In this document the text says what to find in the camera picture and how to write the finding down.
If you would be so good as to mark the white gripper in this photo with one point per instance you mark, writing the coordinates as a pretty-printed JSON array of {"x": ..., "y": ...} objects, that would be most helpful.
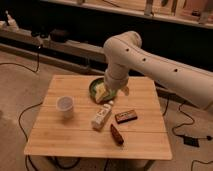
[{"x": 114, "y": 84}]

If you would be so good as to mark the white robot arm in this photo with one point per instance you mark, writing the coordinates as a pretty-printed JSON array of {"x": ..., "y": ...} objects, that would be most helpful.
[{"x": 124, "y": 52}]

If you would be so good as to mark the yellow sponge on plate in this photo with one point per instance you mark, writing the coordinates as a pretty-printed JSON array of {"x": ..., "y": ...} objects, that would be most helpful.
[{"x": 101, "y": 92}]

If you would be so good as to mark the green plate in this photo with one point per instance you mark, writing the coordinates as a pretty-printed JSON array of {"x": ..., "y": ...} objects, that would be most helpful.
[{"x": 93, "y": 87}]

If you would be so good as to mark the brown chocolate bar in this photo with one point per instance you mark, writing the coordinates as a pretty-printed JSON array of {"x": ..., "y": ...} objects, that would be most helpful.
[{"x": 126, "y": 116}]

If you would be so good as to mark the white milk carton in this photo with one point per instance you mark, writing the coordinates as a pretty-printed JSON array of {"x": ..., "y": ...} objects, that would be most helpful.
[{"x": 102, "y": 116}]

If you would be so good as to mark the dark red sausage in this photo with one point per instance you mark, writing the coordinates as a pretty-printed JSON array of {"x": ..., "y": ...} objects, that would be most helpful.
[{"x": 116, "y": 135}]

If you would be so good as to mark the wooden table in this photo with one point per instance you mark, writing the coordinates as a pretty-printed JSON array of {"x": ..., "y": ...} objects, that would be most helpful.
[{"x": 144, "y": 138}]

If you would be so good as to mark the black power adapter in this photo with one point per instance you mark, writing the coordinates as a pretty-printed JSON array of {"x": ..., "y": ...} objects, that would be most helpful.
[{"x": 191, "y": 141}]

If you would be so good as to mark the white spray bottle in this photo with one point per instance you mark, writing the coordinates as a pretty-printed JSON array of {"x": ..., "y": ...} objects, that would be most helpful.
[{"x": 12, "y": 22}]

